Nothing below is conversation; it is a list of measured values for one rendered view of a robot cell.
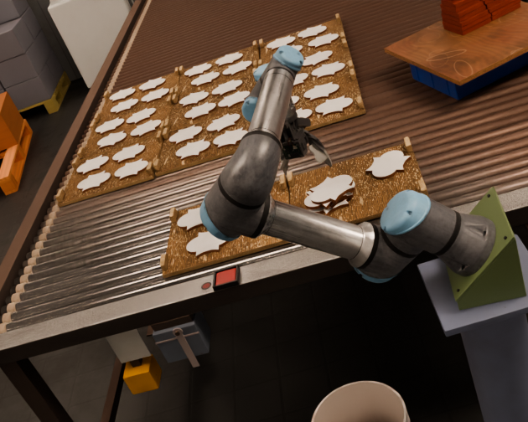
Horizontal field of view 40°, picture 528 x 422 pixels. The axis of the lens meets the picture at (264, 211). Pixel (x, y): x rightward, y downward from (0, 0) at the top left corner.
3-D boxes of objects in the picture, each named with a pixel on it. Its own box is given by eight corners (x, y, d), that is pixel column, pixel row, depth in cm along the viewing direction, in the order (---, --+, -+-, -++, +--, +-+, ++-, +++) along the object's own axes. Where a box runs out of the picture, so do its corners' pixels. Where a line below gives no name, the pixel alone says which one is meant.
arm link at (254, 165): (236, 158, 147) (274, 33, 181) (214, 191, 154) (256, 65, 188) (286, 183, 149) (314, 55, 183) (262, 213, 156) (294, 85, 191)
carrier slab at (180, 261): (292, 242, 211) (291, 238, 210) (163, 279, 218) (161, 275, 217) (288, 182, 240) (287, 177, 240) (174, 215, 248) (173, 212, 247)
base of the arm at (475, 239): (504, 231, 165) (468, 213, 163) (469, 286, 168) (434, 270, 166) (479, 210, 179) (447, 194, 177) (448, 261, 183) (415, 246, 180)
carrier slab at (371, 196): (431, 203, 204) (430, 198, 203) (292, 241, 211) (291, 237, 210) (411, 145, 233) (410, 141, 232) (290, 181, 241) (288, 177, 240)
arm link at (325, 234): (428, 260, 172) (219, 198, 153) (393, 292, 183) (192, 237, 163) (420, 222, 180) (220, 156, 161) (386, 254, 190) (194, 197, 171)
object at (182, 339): (214, 363, 217) (191, 321, 207) (171, 374, 219) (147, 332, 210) (215, 337, 226) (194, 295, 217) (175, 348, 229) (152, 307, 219)
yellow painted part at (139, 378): (159, 388, 224) (126, 335, 212) (132, 395, 226) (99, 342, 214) (162, 370, 231) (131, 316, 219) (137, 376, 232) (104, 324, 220)
